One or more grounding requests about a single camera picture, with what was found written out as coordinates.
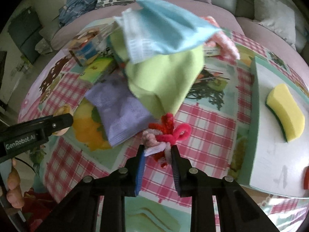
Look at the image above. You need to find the gold round pouch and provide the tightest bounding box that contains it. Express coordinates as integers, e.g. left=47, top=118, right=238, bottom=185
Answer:
left=53, top=104, right=73, bottom=136

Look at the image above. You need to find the red pink pipe-cleaner toy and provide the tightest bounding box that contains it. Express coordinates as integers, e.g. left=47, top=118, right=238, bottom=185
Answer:
left=142, top=113, right=192, bottom=168

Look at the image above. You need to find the purple wipes packet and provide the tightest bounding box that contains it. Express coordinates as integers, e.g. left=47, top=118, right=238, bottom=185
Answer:
left=85, top=74, right=155, bottom=147

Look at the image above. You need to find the light green cloth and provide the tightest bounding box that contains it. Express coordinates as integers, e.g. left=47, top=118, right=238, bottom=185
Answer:
left=108, top=30, right=204, bottom=119

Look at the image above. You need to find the yellow sponge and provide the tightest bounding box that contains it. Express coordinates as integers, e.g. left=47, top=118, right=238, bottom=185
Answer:
left=266, top=84, right=305, bottom=142

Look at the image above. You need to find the red tape roll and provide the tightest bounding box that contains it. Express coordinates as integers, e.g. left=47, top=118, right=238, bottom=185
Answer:
left=303, top=166, right=309, bottom=190

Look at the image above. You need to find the pink white striped towel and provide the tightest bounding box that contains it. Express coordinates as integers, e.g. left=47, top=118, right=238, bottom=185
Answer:
left=202, top=16, right=240, bottom=60

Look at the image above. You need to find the blue face mask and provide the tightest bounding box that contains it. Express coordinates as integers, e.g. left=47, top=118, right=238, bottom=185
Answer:
left=115, top=0, right=220, bottom=64

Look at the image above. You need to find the person left hand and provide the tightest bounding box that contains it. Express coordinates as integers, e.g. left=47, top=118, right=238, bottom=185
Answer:
left=6, top=159, right=25, bottom=209

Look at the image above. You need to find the patchwork tablecloth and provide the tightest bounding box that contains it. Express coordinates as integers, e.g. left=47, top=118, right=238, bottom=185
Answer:
left=18, top=19, right=309, bottom=232

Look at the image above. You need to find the teal white tray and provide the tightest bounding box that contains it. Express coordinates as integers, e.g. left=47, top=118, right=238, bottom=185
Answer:
left=237, top=57, right=308, bottom=199

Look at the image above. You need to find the clear gift box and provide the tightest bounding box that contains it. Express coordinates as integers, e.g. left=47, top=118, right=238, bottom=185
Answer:
left=67, top=24, right=114, bottom=67

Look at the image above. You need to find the blue clothes pile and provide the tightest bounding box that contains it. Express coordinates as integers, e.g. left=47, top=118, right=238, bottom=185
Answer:
left=58, top=0, right=97, bottom=27

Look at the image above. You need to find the grey sofa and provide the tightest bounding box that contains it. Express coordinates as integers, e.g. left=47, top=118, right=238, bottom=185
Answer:
left=38, top=0, right=309, bottom=66

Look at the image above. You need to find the light grey cushion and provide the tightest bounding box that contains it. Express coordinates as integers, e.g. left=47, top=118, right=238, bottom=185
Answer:
left=254, top=0, right=296, bottom=50

